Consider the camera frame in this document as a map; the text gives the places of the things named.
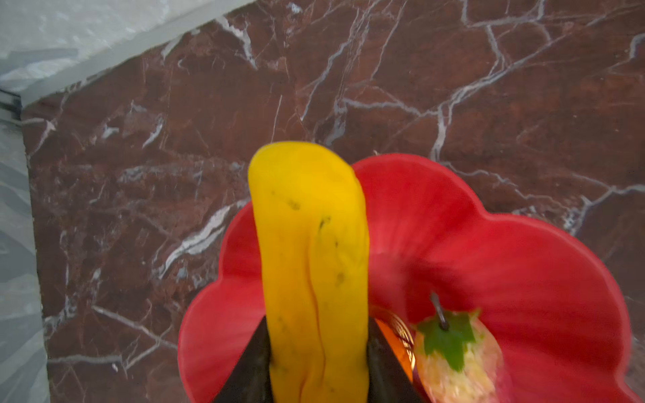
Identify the small orange fake fruit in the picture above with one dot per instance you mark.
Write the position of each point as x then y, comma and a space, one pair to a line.
400, 340

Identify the aluminium frame structure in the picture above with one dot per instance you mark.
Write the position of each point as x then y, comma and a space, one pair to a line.
47, 46

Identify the pink fake strawberry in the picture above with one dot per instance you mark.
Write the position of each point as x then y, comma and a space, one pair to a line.
458, 359

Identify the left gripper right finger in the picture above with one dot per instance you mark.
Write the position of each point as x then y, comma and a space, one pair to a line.
388, 380

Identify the yellow fake banana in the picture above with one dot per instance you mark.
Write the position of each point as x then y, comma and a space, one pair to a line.
311, 222

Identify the red flower-shaped fruit bowl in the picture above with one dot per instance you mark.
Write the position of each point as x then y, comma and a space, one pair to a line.
551, 304

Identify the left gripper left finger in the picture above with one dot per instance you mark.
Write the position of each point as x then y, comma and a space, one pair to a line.
249, 381

